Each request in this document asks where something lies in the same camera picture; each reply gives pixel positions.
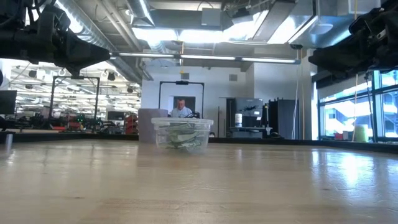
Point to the grey cabinet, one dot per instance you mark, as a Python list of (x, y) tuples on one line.
[(248, 104)]

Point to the light green sweetener packet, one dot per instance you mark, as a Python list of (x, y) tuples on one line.
[(182, 137)]

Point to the black rig frame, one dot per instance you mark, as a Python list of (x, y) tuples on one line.
[(182, 82), (74, 77)]

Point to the red box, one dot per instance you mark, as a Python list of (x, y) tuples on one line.
[(338, 136)]

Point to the black aluminium table frame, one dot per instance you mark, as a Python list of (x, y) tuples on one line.
[(93, 136)]

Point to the silver ceiling duct hood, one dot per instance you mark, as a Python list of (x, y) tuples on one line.
[(326, 31)]

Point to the clear plastic round container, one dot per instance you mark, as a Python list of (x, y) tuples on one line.
[(160, 124)]

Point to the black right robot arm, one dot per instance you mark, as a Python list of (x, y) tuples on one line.
[(395, 37)]

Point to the black tripod stand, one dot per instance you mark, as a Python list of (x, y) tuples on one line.
[(369, 102)]

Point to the long ceiling light fixture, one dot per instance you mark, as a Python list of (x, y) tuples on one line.
[(267, 59)]

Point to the person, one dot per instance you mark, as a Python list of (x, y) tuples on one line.
[(181, 112)]

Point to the black computer monitor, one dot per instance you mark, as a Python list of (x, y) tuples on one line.
[(7, 102)]

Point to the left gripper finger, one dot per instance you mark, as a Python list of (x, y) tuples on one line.
[(84, 54)]

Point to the white bottle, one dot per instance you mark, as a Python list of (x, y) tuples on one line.
[(238, 120)]

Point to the black cabinet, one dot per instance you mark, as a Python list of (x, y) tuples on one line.
[(284, 119)]

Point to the round silver ventilation duct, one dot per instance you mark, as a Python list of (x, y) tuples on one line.
[(93, 34)]

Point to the yellow-green container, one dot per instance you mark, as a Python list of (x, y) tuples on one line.
[(361, 133)]

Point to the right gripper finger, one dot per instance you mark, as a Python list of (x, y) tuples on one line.
[(332, 60)]

